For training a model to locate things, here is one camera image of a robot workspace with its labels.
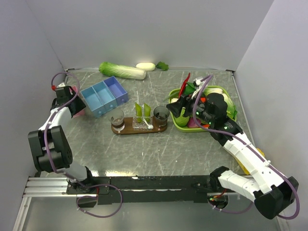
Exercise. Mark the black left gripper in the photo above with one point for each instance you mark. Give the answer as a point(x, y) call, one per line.
point(81, 105)

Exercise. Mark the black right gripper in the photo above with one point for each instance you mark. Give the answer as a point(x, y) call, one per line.
point(176, 107)

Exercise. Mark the dark glass cup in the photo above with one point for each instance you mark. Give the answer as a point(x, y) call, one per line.
point(161, 114)

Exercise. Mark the green toothpaste tube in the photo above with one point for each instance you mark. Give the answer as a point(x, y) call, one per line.
point(147, 112)
point(138, 109)

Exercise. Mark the clear textured plastic holder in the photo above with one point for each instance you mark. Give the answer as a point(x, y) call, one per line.
point(141, 126)

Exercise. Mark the frosted clear glass cup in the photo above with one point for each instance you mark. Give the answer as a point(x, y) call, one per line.
point(116, 118)

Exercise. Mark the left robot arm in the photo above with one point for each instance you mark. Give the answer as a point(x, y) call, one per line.
point(49, 146)

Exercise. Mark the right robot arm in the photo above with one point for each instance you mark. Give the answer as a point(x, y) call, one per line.
point(269, 190)

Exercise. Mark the brown wooden tray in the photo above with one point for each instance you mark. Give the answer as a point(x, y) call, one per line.
point(128, 130)

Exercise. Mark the green scallion leaf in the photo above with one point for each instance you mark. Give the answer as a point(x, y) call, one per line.
point(174, 95)

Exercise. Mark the round green cabbage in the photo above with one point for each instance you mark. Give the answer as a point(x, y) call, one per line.
point(182, 121)

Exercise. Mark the green plastic vegetable basket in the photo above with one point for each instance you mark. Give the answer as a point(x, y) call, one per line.
point(186, 129)

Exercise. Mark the purple onion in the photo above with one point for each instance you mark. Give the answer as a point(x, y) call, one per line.
point(192, 124)

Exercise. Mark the bok choy in basket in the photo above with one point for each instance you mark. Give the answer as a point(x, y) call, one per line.
point(189, 89)

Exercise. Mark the teal drawer box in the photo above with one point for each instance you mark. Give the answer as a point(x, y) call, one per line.
point(93, 101)

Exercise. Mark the pink drawer box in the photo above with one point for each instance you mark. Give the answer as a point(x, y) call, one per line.
point(79, 107)

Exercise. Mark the red chili pepper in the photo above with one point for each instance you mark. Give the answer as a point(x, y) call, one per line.
point(184, 84)

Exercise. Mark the napa cabbage on table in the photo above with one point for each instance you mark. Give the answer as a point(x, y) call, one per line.
point(122, 71)

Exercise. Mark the white daikon radish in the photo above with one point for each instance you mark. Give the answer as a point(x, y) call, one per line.
point(151, 66)

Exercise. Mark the purple drawer box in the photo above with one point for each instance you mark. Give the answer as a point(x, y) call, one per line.
point(117, 90)

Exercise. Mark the napa cabbage in basket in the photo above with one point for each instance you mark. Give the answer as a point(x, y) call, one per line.
point(231, 108)

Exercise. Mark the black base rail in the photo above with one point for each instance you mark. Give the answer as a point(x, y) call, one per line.
point(145, 189)

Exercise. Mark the aluminium frame rail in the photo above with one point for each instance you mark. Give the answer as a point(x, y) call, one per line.
point(45, 207)

